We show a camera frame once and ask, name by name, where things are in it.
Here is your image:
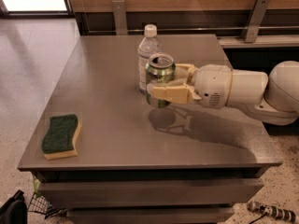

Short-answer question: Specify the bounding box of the right metal wall bracket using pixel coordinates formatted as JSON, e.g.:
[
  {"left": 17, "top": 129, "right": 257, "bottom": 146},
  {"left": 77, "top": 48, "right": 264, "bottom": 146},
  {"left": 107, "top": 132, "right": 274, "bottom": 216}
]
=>
[{"left": 241, "top": 0, "right": 271, "bottom": 43}]

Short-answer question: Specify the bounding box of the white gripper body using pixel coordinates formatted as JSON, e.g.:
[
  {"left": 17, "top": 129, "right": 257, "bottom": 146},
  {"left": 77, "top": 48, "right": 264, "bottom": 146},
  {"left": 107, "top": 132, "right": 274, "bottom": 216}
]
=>
[{"left": 192, "top": 64, "right": 233, "bottom": 109}]

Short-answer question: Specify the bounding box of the clear plastic water bottle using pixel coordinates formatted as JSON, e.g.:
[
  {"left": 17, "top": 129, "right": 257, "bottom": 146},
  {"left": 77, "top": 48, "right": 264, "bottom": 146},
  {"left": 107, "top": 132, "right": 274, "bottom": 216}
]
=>
[{"left": 137, "top": 24, "right": 163, "bottom": 93}]

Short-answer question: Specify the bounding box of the grey drawer cabinet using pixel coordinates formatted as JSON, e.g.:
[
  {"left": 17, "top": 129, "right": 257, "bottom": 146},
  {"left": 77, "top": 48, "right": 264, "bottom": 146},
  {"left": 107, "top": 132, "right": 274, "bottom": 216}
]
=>
[{"left": 19, "top": 35, "right": 280, "bottom": 224}]

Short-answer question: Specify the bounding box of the green soda can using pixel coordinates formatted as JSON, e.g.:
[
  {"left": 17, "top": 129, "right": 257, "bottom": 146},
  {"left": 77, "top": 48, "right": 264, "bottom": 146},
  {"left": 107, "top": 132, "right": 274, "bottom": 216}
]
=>
[{"left": 146, "top": 52, "right": 176, "bottom": 108}]

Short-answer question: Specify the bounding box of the metal wall bracket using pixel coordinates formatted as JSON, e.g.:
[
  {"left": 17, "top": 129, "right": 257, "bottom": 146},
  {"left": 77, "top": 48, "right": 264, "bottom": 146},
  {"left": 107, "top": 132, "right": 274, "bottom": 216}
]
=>
[
  {"left": 241, "top": 0, "right": 271, "bottom": 43},
  {"left": 112, "top": 0, "right": 128, "bottom": 35}
]

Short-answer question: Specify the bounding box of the green and yellow sponge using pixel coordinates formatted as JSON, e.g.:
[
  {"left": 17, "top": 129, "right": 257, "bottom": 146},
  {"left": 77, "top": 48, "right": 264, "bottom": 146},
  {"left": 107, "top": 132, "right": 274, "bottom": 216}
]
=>
[{"left": 41, "top": 114, "right": 81, "bottom": 160}]

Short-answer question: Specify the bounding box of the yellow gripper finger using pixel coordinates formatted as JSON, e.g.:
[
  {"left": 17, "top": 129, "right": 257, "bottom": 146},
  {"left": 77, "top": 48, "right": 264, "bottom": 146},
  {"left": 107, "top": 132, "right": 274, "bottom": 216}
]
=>
[
  {"left": 175, "top": 63, "right": 198, "bottom": 82},
  {"left": 147, "top": 83, "right": 202, "bottom": 105}
]

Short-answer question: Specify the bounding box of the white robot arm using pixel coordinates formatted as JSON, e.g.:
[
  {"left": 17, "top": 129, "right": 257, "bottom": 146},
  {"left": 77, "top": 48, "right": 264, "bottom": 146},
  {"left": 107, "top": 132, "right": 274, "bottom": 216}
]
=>
[{"left": 147, "top": 61, "right": 299, "bottom": 125}]

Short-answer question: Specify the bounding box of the left metal wall bracket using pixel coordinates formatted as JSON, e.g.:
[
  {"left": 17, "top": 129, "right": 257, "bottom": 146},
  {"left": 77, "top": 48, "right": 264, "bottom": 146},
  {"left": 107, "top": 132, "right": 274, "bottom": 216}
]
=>
[{"left": 112, "top": 0, "right": 128, "bottom": 35}]

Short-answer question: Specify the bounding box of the black wire basket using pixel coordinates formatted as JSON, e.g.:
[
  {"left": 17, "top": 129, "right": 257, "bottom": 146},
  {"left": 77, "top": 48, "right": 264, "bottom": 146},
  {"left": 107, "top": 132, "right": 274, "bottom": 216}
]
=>
[{"left": 28, "top": 193, "right": 67, "bottom": 219}]

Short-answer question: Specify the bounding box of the black bag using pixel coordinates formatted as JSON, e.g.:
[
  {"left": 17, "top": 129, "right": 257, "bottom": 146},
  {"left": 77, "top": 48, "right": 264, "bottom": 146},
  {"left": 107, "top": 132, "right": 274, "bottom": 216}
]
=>
[{"left": 0, "top": 189, "right": 28, "bottom": 224}]

